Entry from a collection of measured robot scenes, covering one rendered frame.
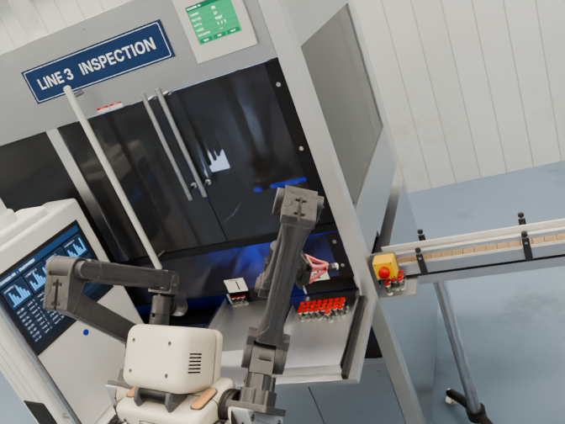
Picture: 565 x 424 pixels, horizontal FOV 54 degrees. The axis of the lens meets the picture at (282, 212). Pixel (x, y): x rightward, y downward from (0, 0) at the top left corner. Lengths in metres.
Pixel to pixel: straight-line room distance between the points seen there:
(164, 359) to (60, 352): 0.87
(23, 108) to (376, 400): 1.77
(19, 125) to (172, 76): 0.69
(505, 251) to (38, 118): 1.74
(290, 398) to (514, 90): 2.98
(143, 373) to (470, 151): 3.73
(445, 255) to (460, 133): 2.63
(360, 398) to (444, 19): 2.91
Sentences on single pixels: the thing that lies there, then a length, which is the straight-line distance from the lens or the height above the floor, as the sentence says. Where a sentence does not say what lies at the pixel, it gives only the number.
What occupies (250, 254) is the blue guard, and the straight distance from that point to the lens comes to 2.08.
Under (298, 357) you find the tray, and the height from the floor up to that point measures 0.88.
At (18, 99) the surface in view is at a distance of 2.27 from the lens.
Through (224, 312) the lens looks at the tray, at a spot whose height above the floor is 0.88.
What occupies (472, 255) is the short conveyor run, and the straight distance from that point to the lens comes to 2.06.
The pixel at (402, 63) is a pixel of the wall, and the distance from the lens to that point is 4.49.
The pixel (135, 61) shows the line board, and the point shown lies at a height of 1.92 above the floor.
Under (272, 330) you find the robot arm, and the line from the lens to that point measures 1.31.
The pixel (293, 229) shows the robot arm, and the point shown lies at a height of 1.53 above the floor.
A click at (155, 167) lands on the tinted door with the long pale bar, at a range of 2.07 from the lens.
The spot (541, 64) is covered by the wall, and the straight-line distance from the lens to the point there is 4.55.
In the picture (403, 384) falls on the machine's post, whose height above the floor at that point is 0.46.
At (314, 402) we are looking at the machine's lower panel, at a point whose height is 0.39.
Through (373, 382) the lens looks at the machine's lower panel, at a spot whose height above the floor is 0.48.
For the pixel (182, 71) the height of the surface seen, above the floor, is 1.85.
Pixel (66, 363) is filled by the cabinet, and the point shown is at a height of 1.07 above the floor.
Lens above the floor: 2.03
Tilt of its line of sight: 22 degrees down
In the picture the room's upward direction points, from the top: 21 degrees counter-clockwise
